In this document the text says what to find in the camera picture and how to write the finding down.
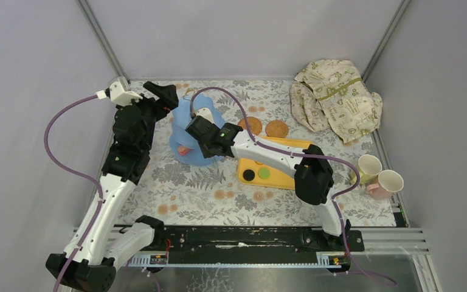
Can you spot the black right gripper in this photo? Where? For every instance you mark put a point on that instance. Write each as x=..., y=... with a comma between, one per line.
x=208, y=154

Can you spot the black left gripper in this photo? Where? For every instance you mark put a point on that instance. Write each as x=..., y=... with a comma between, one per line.
x=152, y=102

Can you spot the blue three-tier cake stand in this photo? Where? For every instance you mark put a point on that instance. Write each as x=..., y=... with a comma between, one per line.
x=181, y=118

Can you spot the pink cake slice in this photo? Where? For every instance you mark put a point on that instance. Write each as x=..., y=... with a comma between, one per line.
x=182, y=150

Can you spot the woven rattan coaster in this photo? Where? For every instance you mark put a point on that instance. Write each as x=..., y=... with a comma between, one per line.
x=277, y=128
x=253, y=123

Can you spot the yellow serving tray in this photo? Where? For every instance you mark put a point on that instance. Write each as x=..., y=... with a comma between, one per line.
x=277, y=179

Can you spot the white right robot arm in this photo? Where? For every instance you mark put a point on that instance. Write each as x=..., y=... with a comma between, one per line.
x=270, y=163

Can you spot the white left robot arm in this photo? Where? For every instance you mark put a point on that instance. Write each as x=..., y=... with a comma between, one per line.
x=89, y=262

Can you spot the floral tablecloth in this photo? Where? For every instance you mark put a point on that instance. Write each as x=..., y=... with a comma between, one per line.
x=178, y=193

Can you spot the black round cookie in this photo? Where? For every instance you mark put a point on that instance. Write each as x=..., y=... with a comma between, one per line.
x=248, y=175

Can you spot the green round macaron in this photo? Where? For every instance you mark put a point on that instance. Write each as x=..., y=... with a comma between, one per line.
x=264, y=173

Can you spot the printed cloth bag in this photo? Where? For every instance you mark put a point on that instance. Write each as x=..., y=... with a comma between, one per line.
x=330, y=94

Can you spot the green paper cup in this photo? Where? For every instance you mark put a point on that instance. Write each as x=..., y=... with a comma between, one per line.
x=369, y=167

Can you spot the pink paper cup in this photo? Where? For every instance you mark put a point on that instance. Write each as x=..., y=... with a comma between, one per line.
x=387, y=183

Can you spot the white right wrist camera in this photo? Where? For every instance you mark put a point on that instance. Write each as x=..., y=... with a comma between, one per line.
x=204, y=113

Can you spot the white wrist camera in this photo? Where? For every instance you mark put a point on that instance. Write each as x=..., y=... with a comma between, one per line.
x=118, y=91
x=204, y=113

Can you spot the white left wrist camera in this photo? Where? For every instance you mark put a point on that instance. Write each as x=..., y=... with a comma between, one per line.
x=118, y=91

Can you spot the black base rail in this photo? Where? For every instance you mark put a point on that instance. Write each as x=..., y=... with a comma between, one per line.
x=186, y=238

